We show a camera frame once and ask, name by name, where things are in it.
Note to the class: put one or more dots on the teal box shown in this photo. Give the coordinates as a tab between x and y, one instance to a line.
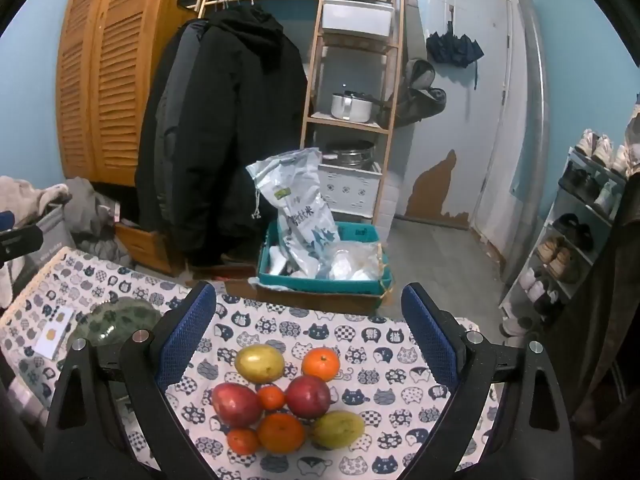
320	286

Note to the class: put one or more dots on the dark hanging cloth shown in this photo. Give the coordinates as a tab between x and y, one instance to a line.
600	335

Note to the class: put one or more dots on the green yellow mango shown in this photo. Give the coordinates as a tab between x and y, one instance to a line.
338	429

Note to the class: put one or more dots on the white card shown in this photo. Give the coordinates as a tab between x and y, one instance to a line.
55	332

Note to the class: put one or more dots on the small tangerine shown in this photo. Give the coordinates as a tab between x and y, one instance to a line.
270	397
243	440

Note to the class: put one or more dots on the cat print tablecloth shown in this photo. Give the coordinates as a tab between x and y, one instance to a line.
350	375

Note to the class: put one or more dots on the large orange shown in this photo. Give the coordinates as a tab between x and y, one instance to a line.
281	432
320	364

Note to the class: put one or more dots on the brown cardboard box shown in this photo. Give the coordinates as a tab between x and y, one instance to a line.
325	302

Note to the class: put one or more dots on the clear plastic bag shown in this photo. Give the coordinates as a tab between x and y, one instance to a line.
355	262

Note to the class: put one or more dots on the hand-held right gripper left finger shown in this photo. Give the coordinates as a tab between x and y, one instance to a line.
190	330

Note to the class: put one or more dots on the green glass bowl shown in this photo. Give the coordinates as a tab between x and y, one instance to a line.
117	322

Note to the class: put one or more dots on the black hooded coat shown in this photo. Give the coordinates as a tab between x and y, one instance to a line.
250	135

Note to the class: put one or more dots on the grey jacket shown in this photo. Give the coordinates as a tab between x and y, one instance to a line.
177	100

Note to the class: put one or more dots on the wooden drawer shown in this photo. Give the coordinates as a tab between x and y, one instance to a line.
145	247

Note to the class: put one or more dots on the red apple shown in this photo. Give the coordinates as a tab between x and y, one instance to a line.
236	404
307	396

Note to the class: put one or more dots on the wooden louvered wardrobe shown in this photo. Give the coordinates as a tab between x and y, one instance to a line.
100	75

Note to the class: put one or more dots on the light grey door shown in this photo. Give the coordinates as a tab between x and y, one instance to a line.
492	110

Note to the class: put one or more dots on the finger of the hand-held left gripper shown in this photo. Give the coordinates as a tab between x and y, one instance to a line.
20	245
6	220

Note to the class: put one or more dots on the grey clothes pile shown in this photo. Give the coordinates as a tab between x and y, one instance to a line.
92	215

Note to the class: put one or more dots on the wooden shelf rack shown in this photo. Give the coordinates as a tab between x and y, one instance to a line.
395	85

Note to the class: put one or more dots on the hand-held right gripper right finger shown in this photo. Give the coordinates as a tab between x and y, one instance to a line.
425	332

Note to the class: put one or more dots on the white pot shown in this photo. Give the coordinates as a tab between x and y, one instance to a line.
350	107

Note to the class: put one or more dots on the grey laundry basket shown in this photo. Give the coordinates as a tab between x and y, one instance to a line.
47	240

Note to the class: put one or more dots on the white printed rice bag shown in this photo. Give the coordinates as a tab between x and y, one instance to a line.
295	200

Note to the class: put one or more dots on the grey hanging bag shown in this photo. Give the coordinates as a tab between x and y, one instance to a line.
420	95

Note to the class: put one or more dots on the white storage bin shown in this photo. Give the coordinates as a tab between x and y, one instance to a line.
356	19

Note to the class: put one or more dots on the grey shoe rack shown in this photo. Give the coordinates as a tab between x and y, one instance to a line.
580	220

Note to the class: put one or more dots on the dark blue umbrella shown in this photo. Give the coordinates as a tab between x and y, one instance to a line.
452	50

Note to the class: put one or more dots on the white perforated basket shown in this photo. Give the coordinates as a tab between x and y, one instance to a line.
345	190

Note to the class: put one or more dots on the steel pot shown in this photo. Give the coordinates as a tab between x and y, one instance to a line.
350	154

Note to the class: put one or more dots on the grey metal pipe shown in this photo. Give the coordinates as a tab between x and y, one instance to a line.
532	135

